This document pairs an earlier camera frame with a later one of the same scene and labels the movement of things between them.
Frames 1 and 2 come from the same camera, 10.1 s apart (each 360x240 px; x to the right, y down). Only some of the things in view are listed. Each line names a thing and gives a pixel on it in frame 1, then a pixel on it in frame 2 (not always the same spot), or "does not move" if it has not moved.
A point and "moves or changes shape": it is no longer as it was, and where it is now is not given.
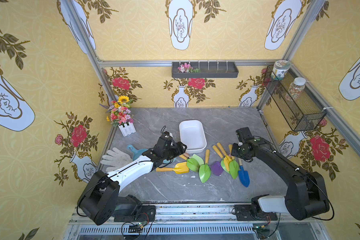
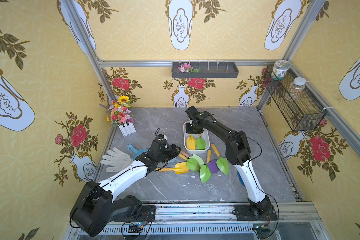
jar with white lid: [295, 90] does not move
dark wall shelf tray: [208, 70] does not move
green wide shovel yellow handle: [192, 163] does not move
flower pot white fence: [120, 115] does not move
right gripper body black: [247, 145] to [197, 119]
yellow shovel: [227, 159] to [191, 142]
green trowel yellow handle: [233, 166] moves or changes shape
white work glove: [117, 159] does not move
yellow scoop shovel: [180, 167] does not move
